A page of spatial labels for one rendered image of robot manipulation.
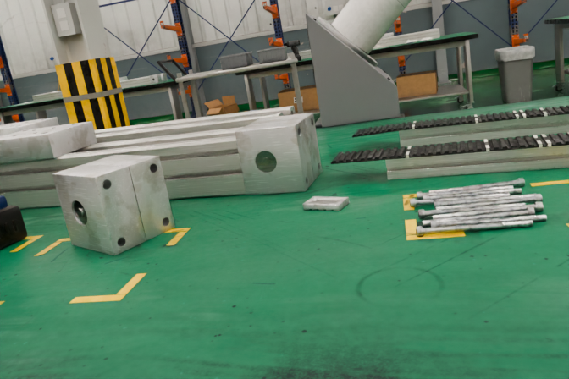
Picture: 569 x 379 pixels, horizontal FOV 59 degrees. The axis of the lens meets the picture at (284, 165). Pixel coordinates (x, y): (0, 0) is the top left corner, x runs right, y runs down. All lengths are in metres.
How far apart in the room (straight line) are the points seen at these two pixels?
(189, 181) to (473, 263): 0.45
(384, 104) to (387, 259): 0.74
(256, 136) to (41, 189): 0.41
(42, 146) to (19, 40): 9.70
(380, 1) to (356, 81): 0.21
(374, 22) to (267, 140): 0.63
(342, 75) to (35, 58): 9.51
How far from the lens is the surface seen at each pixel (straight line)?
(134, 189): 0.63
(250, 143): 0.71
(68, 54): 4.28
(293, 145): 0.69
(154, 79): 6.17
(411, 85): 5.64
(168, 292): 0.49
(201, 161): 0.75
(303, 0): 8.51
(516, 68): 5.75
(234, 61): 3.90
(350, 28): 1.27
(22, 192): 0.98
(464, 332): 0.37
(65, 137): 0.92
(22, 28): 10.54
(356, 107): 1.18
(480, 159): 0.70
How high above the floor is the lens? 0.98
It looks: 13 degrees down
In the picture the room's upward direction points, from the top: 10 degrees counter-clockwise
